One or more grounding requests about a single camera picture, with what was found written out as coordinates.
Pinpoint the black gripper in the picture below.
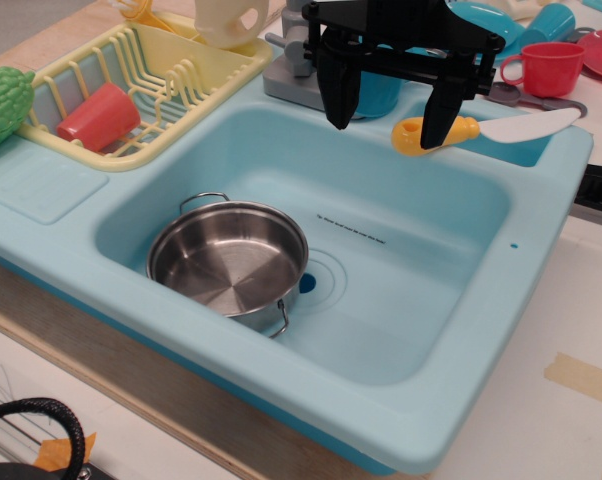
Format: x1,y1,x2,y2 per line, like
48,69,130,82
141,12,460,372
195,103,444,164
302,1,505,150

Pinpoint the yellow handled white toy knife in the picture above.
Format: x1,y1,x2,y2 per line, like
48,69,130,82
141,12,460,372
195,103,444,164
391,107,581,157

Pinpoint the stainless steel pot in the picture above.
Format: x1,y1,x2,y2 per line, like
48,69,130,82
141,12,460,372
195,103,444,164
146,192,309,338

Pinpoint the blue plastic bowl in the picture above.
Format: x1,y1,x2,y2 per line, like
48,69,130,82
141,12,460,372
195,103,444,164
353,72,406,120

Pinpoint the grey toy faucet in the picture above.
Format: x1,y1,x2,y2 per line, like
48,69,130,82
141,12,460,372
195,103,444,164
262,0,324,111

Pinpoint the grey toy spoon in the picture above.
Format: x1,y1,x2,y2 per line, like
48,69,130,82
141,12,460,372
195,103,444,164
487,82,588,118

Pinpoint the blue plastic plate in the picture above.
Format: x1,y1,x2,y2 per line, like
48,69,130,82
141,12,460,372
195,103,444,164
447,1,525,65

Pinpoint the blue plastic tumbler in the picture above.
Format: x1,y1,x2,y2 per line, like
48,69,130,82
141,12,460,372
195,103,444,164
518,3,576,48

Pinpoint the light blue toy sink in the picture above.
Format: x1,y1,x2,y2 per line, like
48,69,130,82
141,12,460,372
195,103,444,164
0,79,593,473

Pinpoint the cream toy detergent bottle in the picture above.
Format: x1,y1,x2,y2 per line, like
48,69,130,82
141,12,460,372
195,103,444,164
194,0,269,49

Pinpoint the black device at right edge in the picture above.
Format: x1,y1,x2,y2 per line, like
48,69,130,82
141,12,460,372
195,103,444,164
574,164,602,212

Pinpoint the orange toy utensil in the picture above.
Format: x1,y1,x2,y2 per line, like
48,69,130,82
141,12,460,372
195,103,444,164
110,0,174,33

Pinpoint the red plastic cup in rack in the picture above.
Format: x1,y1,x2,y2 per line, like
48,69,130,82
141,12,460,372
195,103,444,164
56,83,141,152

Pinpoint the yellow dish rack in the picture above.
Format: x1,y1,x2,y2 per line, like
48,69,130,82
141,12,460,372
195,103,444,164
18,13,272,172

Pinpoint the beige masking tape strip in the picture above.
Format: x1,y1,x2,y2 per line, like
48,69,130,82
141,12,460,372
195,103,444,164
544,353,602,403

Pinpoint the green toy bitter gourd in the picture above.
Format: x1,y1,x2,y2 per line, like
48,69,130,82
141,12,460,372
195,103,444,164
0,66,35,144

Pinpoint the orange tape piece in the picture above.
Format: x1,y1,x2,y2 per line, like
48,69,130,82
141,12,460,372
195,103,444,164
33,438,72,472

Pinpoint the black base bottom left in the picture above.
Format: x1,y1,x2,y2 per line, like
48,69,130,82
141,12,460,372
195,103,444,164
0,462,112,480

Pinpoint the red cup with handle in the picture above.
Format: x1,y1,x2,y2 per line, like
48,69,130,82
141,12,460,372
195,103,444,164
500,42,585,98

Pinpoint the black braided cable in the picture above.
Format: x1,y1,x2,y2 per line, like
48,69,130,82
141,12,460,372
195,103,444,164
0,397,87,480

